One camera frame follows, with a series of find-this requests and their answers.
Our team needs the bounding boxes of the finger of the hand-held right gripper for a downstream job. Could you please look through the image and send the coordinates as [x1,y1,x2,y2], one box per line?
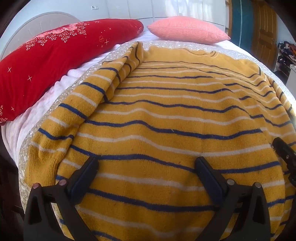
[272,137,296,179]

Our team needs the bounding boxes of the white cluttered shelf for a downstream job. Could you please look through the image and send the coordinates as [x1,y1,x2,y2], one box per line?
[274,40,296,86]

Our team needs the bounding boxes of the wooden door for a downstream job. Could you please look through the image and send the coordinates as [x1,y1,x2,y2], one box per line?
[252,0,278,67]

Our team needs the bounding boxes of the grey padded headboard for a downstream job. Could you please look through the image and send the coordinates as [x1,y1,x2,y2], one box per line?
[0,12,80,61]

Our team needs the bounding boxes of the teal curtain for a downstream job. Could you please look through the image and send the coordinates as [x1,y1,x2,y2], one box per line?
[231,0,255,48]

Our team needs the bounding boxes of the pink pillow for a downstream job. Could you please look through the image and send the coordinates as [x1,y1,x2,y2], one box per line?
[147,16,231,45]

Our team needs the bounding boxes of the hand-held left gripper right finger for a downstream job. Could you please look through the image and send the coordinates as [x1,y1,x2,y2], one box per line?
[195,156,271,241]

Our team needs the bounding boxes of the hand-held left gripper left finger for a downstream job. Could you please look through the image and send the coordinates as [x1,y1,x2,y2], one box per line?
[23,156,100,241]

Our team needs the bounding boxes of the red floral pillow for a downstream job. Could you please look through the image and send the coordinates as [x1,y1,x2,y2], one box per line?
[0,19,144,126]

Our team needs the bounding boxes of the white wardrobe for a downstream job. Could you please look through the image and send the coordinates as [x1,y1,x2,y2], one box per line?
[106,0,226,26]

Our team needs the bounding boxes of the yellow striped sweater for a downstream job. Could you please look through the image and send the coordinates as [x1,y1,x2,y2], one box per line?
[24,42,296,241]

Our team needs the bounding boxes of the beige spotted blanket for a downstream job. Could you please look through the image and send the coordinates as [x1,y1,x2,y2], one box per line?
[18,40,296,223]

